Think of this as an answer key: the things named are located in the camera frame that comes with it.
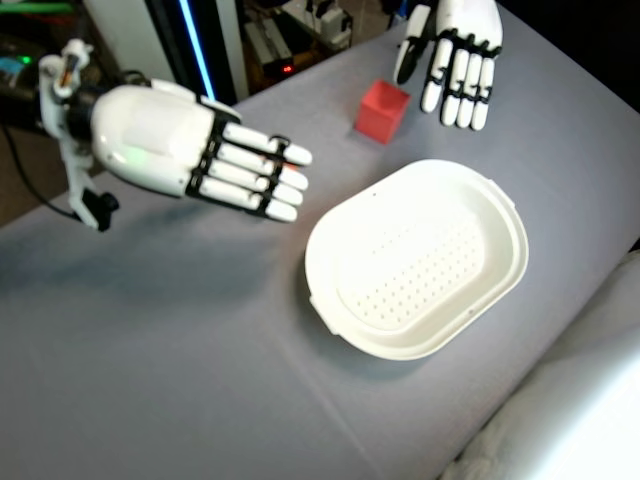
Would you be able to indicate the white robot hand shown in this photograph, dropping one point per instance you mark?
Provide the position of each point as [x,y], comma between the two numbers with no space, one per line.
[467,30]
[150,140]

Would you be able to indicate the white panel with blue light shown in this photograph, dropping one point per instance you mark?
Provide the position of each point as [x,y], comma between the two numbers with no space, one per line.
[135,35]

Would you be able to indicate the red cube block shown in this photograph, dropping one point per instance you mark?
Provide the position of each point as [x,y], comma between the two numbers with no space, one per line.
[382,112]

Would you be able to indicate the dark device with green light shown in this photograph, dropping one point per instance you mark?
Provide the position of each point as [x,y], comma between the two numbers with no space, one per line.
[15,67]

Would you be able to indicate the black device with red light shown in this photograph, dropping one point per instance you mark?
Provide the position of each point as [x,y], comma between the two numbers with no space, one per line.
[272,47]

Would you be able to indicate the grey table cloth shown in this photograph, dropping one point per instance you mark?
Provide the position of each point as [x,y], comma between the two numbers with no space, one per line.
[175,350]

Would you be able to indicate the white perforated plastic basket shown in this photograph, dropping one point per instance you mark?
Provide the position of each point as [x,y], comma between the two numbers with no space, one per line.
[415,260]

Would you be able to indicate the white robot body shell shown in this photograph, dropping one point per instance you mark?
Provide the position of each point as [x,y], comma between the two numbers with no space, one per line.
[575,390]

